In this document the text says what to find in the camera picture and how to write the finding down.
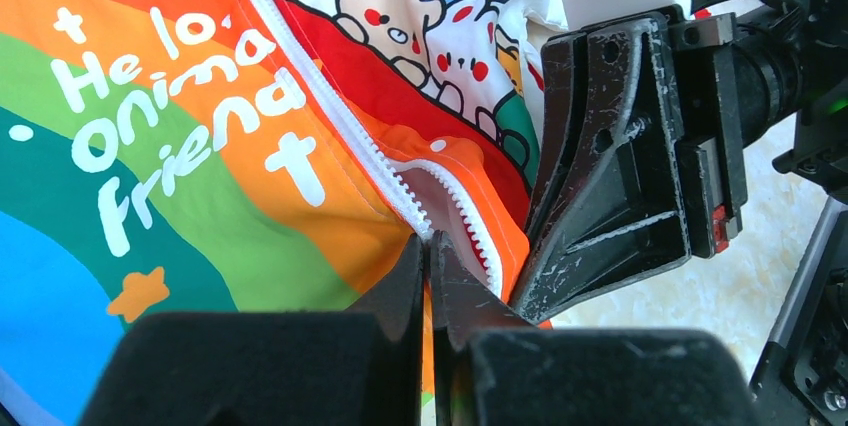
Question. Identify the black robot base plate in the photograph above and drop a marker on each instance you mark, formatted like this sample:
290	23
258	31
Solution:
801	376

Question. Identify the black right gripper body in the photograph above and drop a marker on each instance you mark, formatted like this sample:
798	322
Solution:
736	78

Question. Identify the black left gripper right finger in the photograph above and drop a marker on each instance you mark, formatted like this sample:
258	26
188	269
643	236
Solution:
492	367

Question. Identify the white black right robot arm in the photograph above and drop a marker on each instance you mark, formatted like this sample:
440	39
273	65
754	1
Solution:
819	30

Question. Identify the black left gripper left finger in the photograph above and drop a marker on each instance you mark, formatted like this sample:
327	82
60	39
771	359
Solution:
358	366

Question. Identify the rainbow and white kids jacket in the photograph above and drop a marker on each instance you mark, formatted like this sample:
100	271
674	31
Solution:
246	156

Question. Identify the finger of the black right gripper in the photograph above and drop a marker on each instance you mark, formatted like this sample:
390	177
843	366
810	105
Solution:
607	208

